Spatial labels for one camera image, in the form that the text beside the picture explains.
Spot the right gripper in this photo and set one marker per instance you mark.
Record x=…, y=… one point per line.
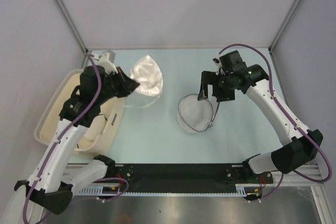
x=207, y=77

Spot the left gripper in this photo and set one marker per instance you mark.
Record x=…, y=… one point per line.
x=127, y=84

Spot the white satin bra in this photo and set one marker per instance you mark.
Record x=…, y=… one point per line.
x=147, y=73

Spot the white mesh laundry bag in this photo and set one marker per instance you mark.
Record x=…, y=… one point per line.
x=196, y=116

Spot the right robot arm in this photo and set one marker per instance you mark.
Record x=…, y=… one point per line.
x=299, y=143

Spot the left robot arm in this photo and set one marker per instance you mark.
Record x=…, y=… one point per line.
x=45, y=186

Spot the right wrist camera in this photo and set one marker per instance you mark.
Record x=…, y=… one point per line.
x=217, y=62

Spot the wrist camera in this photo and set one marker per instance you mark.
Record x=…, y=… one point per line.
x=104, y=61
x=217, y=62

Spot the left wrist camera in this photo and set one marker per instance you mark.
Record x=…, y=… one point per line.
x=104, y=61

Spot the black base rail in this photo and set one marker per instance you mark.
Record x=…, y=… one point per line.
x=196, y=179

